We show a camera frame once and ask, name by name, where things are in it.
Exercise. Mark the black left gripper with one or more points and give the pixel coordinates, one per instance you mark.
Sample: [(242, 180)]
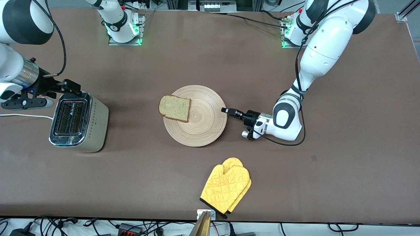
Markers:
[(252, 117)]

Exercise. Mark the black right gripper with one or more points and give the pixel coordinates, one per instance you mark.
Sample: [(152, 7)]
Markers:
[(45, 84)]

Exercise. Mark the round light wooden plate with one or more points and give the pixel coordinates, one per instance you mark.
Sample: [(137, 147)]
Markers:
[(203, 127)]

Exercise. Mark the slice of brown bread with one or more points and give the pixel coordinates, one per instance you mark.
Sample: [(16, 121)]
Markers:
[(174, 108)]

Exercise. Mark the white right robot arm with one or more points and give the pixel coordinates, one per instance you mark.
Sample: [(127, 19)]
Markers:
[(10, 59)]

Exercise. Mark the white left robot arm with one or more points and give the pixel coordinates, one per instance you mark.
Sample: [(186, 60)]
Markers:
[(325, 42)]

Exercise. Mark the silver two-slot toaster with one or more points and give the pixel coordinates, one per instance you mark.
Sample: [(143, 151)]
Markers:
[(95, 131)]

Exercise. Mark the yellow quilted oven mitt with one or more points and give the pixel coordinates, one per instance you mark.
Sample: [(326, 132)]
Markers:
[(226, 186), (233, 161)]

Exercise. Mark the white power strip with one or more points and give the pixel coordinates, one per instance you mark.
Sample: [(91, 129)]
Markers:
[(213, 6)]

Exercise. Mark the gold aluminium profile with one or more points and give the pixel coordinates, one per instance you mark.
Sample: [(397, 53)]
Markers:
[(201, 227)]

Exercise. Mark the black power adapter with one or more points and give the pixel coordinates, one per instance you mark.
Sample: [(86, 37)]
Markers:
[(21, 232)]

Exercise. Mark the black right camera bracket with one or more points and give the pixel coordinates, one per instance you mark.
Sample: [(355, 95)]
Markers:
[(23, 103)]

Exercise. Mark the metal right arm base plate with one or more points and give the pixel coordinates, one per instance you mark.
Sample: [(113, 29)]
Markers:
[(113, 43)]

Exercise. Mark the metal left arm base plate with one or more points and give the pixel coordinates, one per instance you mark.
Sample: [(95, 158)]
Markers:
[(284, 45)]

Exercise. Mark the silver table edge bracket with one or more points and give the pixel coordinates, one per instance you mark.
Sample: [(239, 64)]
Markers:
[(212, 214)]

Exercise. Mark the silver table corner bracket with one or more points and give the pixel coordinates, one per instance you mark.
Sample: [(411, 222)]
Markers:
[(401, 17)]

